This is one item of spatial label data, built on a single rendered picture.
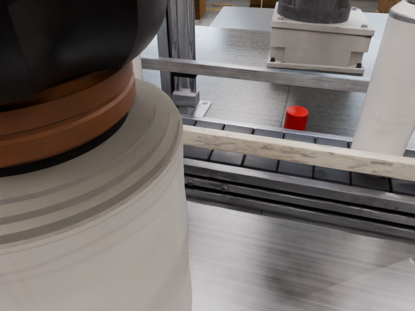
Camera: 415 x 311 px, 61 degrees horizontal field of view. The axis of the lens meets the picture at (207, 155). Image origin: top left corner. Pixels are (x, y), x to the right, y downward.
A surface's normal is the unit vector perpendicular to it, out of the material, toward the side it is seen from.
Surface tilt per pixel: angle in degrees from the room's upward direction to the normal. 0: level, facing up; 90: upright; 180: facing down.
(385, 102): 90
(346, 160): 90
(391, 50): 90
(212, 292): 0
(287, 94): 0
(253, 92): 0
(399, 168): 90
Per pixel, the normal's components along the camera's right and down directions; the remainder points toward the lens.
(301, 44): -0.21, 0.57
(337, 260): 0.00, -0.81
